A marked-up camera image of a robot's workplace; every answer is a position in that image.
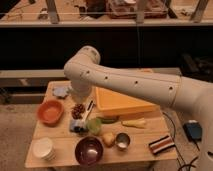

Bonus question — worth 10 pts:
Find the white handled brush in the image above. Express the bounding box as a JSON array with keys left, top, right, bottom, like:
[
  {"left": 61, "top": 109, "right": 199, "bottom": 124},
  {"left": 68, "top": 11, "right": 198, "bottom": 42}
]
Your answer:
[{"left": 82, "top": 100, "right": 94, "bottom": 122}]

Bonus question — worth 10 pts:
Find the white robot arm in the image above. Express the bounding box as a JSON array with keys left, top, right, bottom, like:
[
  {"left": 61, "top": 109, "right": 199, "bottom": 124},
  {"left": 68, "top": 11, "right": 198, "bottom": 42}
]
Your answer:
[{"left": 64, "top": 46, "right": 213, "bottom": 171}]

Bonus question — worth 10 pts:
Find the red orange bowl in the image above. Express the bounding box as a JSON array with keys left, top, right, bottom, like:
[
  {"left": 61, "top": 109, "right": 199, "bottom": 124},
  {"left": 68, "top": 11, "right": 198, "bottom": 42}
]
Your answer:
[{"left": 36, "top": 100, "right": 64, "bottom": 126}]

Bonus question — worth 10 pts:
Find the dark purple bowl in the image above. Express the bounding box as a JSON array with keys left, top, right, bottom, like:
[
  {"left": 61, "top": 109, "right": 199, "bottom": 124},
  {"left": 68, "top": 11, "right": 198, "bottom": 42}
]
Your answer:
[{"left": 75, "top": 136, "right": 104, "bottom": 166}]

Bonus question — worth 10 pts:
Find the yellow plastic bin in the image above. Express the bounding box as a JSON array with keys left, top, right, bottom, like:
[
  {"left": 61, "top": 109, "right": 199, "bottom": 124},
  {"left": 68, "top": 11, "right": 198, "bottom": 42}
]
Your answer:
[{"left": 95, "top": 87, "right": 159, "bottom": 116}]

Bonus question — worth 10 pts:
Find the green cucumber toy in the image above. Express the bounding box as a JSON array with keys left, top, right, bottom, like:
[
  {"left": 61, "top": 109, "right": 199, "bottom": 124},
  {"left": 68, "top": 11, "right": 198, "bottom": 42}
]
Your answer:
[{"left": 97, "top": 117, "right": 119, "bottom": 124}]

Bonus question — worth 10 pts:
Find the brown pine cone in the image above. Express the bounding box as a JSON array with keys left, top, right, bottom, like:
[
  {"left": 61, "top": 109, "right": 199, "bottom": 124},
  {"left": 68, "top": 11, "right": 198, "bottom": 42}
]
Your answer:
[{"left": 71, "top": 104, "right": 85, "bottom": 119}]

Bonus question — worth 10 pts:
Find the blue sponge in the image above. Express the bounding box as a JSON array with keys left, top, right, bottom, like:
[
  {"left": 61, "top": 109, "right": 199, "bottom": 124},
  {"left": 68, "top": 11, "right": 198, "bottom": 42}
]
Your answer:
[{"left": 69, "top": 120, "right": 87, "bottom": 133}]

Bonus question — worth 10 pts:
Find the wooden table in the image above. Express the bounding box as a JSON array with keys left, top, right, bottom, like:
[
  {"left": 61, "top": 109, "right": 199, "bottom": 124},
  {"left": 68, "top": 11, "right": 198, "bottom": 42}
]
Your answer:
[{"left": 24, "top": 80, "right": 179, "bottom": 169}]

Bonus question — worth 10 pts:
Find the yellow potato toy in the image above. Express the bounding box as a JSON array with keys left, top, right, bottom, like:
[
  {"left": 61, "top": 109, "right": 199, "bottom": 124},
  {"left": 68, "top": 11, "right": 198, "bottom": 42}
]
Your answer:
[{"left": 102, "top": 132, "right": 115, "bottom": 147}]

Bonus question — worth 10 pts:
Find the small metal cup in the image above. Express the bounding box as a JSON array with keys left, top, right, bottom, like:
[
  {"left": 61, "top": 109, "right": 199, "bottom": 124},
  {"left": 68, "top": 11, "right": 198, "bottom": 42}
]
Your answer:
[{"left": 115, "top": 133, "right": 130, "bottom": 150}]

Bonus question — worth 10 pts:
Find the striped cloth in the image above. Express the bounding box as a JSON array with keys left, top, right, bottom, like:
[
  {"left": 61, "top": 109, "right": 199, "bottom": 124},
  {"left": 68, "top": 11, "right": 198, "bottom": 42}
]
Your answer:
[{"left": 148, "top": 135, "right": 175, "bottom": 155}]

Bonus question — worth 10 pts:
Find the black cable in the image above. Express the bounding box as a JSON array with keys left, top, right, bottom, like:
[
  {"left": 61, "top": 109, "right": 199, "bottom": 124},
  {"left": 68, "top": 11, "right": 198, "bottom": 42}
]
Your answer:
[{"left": 162, "top": 111, "right": 200, "bottom": 171}]

